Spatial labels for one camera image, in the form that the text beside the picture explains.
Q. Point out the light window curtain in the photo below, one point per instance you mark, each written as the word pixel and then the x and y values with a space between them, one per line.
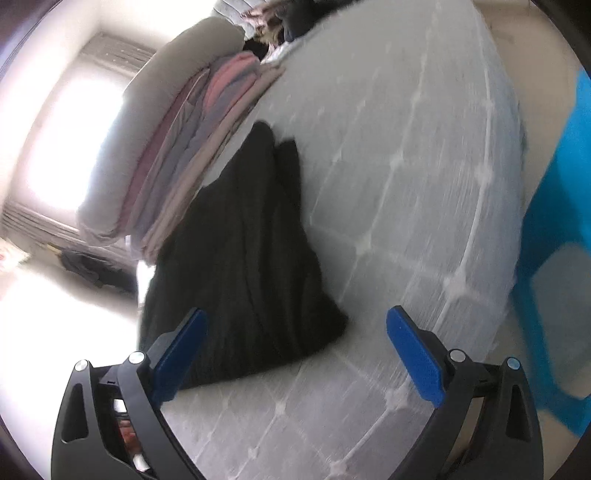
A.
pixel 111 50

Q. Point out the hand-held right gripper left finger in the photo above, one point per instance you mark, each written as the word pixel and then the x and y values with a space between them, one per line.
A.
pixel 178 355

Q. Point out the black puffer jacket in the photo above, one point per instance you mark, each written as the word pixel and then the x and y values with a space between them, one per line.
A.
pixel 304 18

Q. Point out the hanging dark clothes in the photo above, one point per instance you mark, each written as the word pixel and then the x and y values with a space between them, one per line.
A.
pixel 92 267

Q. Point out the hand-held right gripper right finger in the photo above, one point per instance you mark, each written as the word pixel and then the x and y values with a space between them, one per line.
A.
pixel 415 355

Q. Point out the black long coat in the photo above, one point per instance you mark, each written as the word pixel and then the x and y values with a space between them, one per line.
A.
pixel 240 258

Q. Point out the blue-grey folded blanket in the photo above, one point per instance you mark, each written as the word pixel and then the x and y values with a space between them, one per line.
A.
pixel 184 152

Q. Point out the bed with grey quilted cover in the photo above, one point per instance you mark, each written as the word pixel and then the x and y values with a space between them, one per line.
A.
pixel 392 207

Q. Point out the blue plastic stool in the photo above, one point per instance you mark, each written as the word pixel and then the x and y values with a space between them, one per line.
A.
pixel 554 207

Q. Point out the maroon folded blanket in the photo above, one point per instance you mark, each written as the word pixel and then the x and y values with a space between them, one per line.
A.
pixel 150 159

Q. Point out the stack of folded blankets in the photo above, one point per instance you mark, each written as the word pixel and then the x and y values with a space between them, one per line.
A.
pixel 184 203

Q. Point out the grey padded headboard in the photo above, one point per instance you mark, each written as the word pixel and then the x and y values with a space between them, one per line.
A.
pixel 231 11

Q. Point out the pink folded blanket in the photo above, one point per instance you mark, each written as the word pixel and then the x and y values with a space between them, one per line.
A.
pixel 231 78

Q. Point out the stack of folded duvets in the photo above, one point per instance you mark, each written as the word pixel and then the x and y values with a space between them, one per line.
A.
pixel 152 115

